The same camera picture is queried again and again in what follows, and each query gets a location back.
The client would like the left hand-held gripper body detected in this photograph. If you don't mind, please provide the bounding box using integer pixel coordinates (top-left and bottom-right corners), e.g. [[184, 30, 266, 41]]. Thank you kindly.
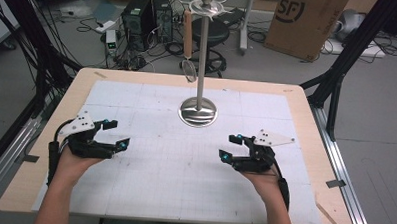
[[57, 109, 117, 160]]

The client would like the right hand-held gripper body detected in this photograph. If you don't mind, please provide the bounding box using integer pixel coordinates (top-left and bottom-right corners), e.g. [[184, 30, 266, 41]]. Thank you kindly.
[[231, 127, 297, 175]]

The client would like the metal utensil stand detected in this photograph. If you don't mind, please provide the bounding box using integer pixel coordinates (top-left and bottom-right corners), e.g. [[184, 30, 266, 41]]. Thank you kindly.
[[176, 0, 232, 129]]

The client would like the wooden-handled mesh strainer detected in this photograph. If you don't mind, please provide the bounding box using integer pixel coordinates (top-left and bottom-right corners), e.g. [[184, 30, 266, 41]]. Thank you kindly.
[[181, 8, 201, 84]]

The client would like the person's right hand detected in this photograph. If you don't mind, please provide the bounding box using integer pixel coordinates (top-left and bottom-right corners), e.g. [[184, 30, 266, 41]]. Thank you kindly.
[[238, 164, 287, 202]]

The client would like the person's left hand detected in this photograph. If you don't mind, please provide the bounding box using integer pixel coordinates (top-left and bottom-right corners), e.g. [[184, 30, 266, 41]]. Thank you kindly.
[[51, 146, 105, 191]]

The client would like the white grid mat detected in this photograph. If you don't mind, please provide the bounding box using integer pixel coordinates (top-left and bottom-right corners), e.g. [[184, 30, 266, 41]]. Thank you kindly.
[[31, 77, 327, 224]]

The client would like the small white device green display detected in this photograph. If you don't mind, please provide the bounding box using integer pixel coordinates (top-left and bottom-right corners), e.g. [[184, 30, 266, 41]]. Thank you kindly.
[[104, 29, 119, 57]]

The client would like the thin wooden stick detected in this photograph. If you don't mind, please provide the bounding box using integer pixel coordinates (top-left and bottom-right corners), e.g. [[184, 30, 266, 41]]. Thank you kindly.
[[314, 200, 338, 224]]

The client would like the white power strip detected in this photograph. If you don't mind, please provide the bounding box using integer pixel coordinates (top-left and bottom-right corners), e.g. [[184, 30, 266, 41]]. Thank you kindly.
[[94, 19, 118, 35]]

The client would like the large black computer tower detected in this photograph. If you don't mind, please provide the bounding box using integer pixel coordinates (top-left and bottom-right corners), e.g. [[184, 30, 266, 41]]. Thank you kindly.
[[120, 0, 158, 53]]

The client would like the black round stool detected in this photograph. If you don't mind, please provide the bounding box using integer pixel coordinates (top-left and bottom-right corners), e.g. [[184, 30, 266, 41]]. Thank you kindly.
[[179, 16, 232, 79]]

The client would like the slim black computer tower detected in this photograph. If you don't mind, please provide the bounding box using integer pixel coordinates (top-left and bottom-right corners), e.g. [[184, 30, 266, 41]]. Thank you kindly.
[[151, 0, 175, 44]]

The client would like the brown cardboard box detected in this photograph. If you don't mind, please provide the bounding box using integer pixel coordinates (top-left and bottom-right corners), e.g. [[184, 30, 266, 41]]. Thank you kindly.
[[262, 0, 350, 63]]

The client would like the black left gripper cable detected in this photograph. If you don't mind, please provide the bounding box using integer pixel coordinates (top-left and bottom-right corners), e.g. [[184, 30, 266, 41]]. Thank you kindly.
[[46, 118, 76, 190]]

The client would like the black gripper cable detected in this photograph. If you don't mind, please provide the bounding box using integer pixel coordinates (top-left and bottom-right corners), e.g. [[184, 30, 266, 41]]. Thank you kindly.
[[46, 118, 76, 190], [267, 156, 292, 211]]

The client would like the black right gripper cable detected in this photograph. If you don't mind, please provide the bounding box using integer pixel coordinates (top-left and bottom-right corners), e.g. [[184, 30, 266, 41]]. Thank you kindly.
[[267, 156, 292, 211]]

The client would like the aluminium rail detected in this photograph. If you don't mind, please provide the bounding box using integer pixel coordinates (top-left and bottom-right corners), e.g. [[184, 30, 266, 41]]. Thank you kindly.
[[0, 114, 43, 206], [306, 105, 378, 224]]

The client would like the white stand post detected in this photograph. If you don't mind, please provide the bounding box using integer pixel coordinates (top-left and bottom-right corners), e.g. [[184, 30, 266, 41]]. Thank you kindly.
[[238, 0, 256, 57]]

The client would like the black metal frame with cables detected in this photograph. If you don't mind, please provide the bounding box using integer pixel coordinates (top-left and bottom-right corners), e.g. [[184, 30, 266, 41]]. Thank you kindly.
[[0, 0, 86, 181]]

